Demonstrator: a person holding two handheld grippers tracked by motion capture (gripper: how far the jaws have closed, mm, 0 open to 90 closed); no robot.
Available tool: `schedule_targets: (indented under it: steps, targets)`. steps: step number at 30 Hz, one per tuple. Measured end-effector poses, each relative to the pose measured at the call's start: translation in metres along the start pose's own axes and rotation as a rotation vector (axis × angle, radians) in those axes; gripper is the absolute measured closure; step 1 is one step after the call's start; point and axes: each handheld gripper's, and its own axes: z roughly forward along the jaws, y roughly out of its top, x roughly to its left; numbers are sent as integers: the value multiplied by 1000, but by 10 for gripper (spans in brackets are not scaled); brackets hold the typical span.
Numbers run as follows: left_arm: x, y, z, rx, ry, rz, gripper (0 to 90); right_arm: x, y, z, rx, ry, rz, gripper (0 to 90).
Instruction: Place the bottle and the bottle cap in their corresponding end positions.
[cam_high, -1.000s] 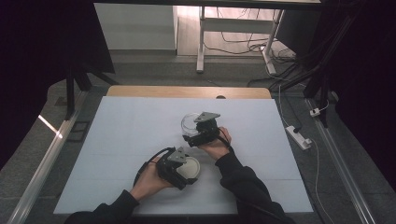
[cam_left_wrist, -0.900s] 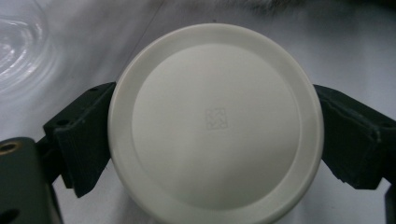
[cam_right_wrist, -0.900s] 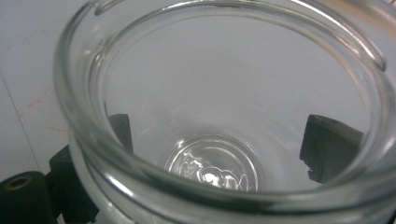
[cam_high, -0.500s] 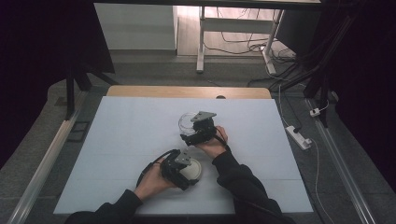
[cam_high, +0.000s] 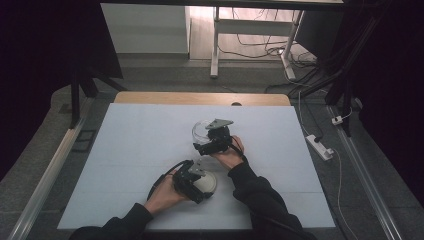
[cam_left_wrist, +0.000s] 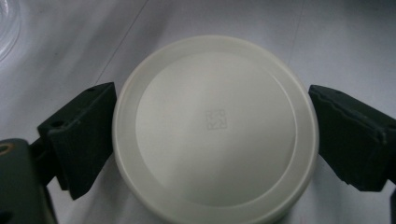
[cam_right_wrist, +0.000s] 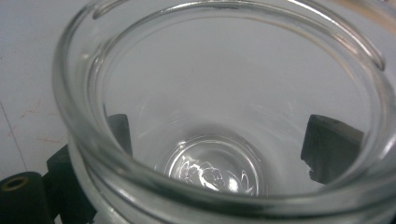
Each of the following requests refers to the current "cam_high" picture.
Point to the black metal stand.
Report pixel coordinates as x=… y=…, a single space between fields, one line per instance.
x=343 y=76

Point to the black tripod stand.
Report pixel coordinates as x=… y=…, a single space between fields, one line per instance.
x=83 y=86

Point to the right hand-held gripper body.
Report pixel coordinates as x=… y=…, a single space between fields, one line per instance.
x=220 y=133

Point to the wooden table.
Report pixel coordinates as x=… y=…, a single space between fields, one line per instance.
x=166 y=98

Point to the white desk frame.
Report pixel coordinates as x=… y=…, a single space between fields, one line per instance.
x=253 y=27

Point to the grey cabinet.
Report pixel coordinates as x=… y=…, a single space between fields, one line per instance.
x=146 y=28

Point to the small white adapter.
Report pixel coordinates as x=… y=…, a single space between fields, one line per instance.
x=337 y=120

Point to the white foam table sheet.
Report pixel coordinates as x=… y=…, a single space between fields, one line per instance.
x=133 y=150

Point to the person's left hand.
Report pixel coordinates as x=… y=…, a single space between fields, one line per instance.
x=165 y=196

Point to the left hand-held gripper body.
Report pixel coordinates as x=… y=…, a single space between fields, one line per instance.
x=186 y=178

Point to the aluminium rail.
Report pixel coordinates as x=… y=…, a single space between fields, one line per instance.
x=46 y=176
x=366 y=180

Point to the clear glass bowl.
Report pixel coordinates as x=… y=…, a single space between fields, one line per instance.
x=200 y=132

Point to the round white dish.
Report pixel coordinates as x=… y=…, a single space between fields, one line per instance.
x=207 y=182

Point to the person's right hand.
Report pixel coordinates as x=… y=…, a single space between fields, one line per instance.
x=231 y=153

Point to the dark curtain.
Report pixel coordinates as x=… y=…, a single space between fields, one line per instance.
x=393 y=83
x=43 y=50

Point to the white power strip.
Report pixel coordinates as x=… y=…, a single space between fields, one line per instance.
x=319 y=146

